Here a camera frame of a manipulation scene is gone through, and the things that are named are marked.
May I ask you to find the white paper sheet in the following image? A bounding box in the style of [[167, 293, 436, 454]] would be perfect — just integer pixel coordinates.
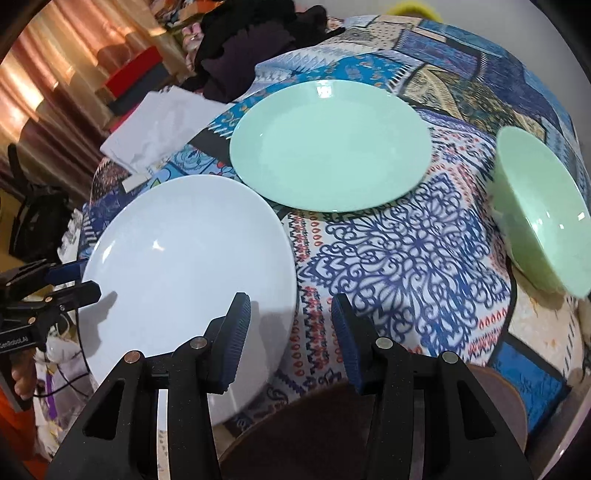
[[100, 90, 236, 174]]

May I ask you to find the yellow hoop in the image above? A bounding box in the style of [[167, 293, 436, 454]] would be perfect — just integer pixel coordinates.
[[387, 0, 441, 21]]

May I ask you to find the red box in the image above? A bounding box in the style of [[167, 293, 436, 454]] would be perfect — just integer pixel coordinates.
[[104, 46, 167, 100]]

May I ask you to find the green plate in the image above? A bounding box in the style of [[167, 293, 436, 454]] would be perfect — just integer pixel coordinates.
[[229, 79, 432, 213]]

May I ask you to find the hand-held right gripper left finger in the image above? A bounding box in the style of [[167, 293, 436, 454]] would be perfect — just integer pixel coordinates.
[[46, 292, 252, 480]]

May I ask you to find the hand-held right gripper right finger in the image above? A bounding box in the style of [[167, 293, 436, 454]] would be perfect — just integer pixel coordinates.
[[331, 293, 548, 480]]

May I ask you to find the blue patchwork blanket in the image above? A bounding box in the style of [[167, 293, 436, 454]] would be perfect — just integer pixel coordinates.
[[76, 14, 585, 435]]

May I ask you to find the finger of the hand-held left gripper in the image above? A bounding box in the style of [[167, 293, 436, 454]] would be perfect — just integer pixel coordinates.
[[0, 258, 90, 288], [28, 281, 102, 311]]

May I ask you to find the brown round stool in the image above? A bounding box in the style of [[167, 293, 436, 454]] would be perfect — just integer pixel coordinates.
[[217, 364, 527, 480]]

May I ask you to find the pile of colourful boxes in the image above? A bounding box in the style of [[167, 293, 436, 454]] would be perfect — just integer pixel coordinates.
[[152, 0, 208, 35]]

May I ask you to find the pile of small white things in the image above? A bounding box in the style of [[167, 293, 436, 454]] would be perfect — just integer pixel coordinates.
[[37, 208, 105, 462]]

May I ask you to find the orange clothing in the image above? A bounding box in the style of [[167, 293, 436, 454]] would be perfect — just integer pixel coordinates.
[[0, 390, 40, 467]]

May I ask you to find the green bowl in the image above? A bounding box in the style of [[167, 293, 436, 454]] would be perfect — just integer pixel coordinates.
[[490, 126, 591, 298]]

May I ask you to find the black clothes pile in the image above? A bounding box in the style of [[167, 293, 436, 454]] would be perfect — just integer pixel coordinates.
[[185, 0, 347, 103]]

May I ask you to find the white plate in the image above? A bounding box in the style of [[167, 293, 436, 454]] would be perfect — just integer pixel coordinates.
[[76, 174, 298, 428]]

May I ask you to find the black bag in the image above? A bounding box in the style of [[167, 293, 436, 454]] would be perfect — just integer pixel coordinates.
[[7, 143, 72, 264]]

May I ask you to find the person's left hand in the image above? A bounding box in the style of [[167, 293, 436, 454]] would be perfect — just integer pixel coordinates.
[[9, 348, 41, 403]]

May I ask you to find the pink brown curtain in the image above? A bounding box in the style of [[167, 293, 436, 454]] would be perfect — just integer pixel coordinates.
[[0, 0, 171, 185]]

